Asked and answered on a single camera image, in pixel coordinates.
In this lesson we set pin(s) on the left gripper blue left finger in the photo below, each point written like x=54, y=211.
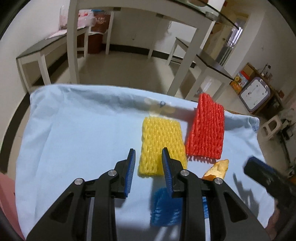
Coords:
x=129, y=170

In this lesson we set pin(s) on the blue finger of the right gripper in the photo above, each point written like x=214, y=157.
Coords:
x=259, y=171

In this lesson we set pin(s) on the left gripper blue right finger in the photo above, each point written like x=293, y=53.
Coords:
x=166, y=162

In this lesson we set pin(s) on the blue foam net sleeve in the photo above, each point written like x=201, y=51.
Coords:
x=166, y=211

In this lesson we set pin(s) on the pink plastic bucket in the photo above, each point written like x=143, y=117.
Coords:
x=9, y=220

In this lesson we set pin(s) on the yellow foam net sleeve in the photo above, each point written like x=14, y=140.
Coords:
x=159, y=133

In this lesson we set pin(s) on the orange peel piece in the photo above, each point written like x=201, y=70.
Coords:
x=218, y=170

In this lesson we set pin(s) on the red foam net sleeve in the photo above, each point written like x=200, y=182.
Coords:
x=207, y=132

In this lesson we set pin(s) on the white plastic stool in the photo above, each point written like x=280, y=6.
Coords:
x=271, y=127

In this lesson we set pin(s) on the light blue floral cloth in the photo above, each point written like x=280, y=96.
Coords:
x=82, y=131

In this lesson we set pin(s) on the colourful cardboard box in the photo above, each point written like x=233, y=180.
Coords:
x=239, y=82

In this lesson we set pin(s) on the right dark-top white bench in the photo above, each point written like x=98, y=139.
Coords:
x=209, y=68

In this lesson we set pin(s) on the dark-top white bench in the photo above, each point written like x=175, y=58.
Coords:
x=209, y=68
x=37, y=53

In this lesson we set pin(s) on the red gift bag under table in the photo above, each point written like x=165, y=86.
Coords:
x=96, y=32

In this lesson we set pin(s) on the left dark-top white bench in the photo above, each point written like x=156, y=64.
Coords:
x=37, y=53

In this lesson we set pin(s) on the pink white plastic bag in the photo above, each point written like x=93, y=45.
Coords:
x=85, y=18

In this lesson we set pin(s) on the white glass-top dining table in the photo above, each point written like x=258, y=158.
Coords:
x=199, y=16

